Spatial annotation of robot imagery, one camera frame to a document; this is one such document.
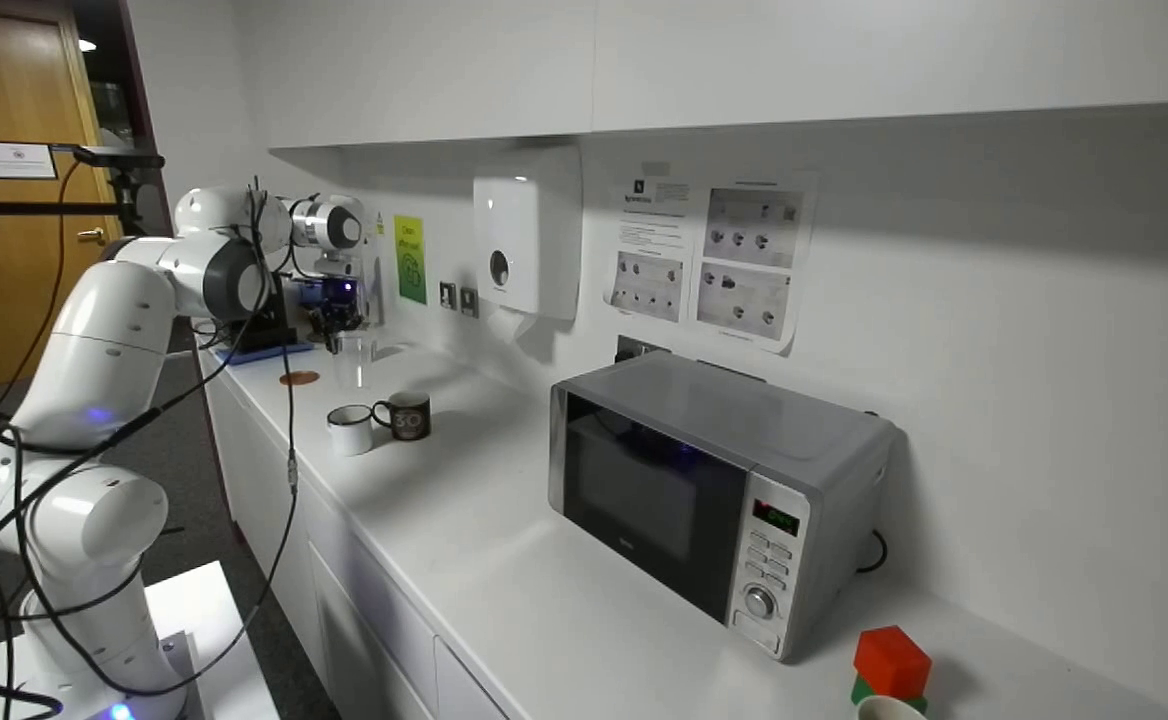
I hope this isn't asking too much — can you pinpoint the white lower cabinet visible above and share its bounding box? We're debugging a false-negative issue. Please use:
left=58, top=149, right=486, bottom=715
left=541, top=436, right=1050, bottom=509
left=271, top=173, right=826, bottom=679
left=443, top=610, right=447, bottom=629
left=202, top=356, right=516, bottom=720

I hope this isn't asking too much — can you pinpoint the blue mat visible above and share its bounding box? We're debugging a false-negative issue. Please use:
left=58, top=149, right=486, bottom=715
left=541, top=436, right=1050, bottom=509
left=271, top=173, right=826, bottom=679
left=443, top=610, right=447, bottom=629
left=215, top=338, right=316, bottom=370

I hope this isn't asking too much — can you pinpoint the red block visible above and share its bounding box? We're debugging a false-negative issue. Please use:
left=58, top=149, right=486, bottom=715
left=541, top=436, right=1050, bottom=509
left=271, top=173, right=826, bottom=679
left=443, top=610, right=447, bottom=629
left=851, top=621, right=935, bottom=704

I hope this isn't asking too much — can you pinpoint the grey tall container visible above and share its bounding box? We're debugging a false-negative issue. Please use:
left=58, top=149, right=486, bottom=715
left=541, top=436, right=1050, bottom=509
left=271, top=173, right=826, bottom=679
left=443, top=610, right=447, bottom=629
left=353, top=210, right=392, bottom=337

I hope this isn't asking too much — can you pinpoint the white sheet with logo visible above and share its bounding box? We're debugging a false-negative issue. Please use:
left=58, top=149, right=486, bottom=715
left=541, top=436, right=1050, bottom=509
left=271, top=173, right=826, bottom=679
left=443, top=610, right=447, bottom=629
left=605, top=161, right=705, bottom=333

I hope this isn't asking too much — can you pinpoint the wooden door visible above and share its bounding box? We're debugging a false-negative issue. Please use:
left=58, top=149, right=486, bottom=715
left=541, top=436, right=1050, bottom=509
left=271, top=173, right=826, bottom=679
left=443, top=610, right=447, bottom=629
left=0, top=0, right=157, bottom=397

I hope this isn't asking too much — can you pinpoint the white enamel mug dark rim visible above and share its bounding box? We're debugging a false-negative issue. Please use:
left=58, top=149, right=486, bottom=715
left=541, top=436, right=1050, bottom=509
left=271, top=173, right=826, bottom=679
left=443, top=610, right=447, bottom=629
left=323, top=400, right=386, bottom=458

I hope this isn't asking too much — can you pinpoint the black mug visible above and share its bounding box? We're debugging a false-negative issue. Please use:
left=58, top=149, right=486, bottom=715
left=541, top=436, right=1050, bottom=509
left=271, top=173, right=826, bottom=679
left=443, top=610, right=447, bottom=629
left=369, top=388, right=437, bottom=445

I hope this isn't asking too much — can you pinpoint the green block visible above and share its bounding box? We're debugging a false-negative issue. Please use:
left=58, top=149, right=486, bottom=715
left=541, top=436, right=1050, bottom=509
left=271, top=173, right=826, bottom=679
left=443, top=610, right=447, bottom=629
left=850, top=671, right=932, bottom=715

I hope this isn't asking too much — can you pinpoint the white paper towel dispenser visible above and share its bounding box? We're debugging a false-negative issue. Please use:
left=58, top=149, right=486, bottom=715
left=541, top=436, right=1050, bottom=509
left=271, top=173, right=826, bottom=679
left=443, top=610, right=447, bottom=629
left=470, top=173, right=584, bottom=337

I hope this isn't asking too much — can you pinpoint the black microwave cable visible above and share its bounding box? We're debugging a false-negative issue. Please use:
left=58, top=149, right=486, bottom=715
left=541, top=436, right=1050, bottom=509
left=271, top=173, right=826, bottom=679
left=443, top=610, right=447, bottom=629
left=858, top=523, right=894, bottom=581

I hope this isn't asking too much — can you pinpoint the colourless plastic cup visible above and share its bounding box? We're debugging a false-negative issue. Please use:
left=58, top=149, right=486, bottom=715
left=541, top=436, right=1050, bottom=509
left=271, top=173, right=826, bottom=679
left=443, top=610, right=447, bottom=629
left=336, top=324, right=386, bottom=397

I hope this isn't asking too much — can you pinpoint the white door sign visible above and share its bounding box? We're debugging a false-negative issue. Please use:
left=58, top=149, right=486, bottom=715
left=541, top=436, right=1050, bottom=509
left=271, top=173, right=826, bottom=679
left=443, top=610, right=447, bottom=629
left=0, top=137, right=59, bottom=182

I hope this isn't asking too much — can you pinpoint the green wall poster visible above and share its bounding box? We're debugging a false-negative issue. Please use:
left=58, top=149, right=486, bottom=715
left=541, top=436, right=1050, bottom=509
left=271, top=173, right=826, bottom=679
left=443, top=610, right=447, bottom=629
left=392, top=210, right=433, bottom=308

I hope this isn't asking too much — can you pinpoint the white cabinet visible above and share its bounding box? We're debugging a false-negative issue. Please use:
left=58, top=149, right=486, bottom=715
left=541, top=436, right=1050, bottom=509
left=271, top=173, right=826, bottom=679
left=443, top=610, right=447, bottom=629
left=235, top=0, right=1168, bottom=156
left=202, top=356, right=516, bottom=720

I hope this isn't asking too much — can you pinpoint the small white cup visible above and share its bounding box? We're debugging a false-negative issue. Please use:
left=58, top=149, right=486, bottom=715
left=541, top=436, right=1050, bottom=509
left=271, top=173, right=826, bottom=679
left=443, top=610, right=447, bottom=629
left=851, top=691, right=932, bottom=720

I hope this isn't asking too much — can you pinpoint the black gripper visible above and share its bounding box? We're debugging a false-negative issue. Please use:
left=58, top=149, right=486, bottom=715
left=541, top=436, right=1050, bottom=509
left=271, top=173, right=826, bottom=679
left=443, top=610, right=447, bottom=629
left=301, top=273, right=365, bottom=337

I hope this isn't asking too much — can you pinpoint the white robot base table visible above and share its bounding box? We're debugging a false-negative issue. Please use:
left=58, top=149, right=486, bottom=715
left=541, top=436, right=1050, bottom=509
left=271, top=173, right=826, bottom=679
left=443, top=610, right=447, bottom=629
left=0, top=557, right=285, bottom=720

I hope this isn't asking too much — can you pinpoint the white upper cabinet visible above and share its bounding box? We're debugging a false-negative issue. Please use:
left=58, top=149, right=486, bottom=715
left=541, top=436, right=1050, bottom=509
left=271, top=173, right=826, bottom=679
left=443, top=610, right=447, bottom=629
left=235, top=0, right=1168, bottom=156

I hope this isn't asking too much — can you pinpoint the white sheet with photos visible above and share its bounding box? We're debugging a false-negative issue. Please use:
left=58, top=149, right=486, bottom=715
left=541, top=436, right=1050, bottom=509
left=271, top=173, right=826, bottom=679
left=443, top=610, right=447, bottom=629
left=694, top=174, right=808, bottom=360

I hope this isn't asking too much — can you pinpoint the silver microwave oven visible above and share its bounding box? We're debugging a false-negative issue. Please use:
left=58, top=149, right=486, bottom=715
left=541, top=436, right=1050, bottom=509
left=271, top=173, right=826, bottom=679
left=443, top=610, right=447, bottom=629
left=546, top=348, right=913, bottom=666

